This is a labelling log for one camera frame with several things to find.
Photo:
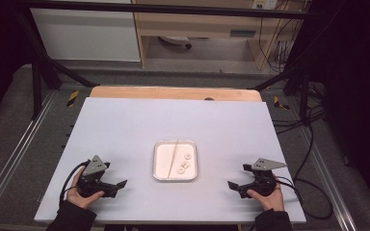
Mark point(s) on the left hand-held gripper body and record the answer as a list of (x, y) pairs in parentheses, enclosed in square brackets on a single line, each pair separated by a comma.
[(93, 166)]

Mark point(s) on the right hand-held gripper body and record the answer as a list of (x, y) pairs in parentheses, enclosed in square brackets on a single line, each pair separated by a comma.
[(263, 183)]

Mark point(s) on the square metal tray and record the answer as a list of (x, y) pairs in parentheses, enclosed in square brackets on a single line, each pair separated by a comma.
[(163, 166)]

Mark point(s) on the thin wooden skewer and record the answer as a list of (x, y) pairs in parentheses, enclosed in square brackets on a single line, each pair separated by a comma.
[(172, 159)]

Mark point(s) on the person's right hand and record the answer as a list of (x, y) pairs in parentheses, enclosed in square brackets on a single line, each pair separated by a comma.
[(271, 201)]

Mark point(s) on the person's left hand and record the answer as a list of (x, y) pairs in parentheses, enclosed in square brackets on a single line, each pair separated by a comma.
[(80, 199)]

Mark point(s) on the wooden table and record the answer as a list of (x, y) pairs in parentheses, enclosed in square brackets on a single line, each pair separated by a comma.
[(173, 93)]

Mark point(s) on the white cabinet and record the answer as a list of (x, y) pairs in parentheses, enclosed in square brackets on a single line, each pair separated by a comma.
[(86, 38)]

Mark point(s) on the dark curtain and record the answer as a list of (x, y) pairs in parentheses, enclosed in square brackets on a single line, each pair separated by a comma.
[(0, 48), (356, 80)]

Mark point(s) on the office chair base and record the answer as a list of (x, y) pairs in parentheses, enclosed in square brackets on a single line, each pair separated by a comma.
[(176, 40)]

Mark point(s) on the wooden desk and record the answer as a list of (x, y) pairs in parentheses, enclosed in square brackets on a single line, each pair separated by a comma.
[(205, 25)]

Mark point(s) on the white power strip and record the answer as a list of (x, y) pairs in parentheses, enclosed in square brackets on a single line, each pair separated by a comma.
[(265, 4)]

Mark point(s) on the aluminium floor rail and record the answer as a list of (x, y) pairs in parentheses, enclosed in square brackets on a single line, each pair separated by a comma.
[(316, 154), (19, 141)]

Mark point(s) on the black metal frame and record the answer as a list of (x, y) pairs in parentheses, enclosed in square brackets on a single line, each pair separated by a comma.
[(173, 9)]

